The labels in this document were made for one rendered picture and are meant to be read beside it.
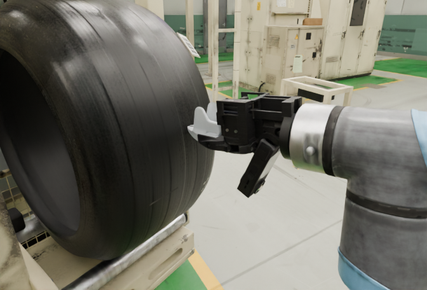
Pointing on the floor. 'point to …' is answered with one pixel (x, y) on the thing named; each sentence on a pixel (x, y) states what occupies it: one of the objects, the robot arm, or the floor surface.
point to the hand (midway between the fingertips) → (194, 131)
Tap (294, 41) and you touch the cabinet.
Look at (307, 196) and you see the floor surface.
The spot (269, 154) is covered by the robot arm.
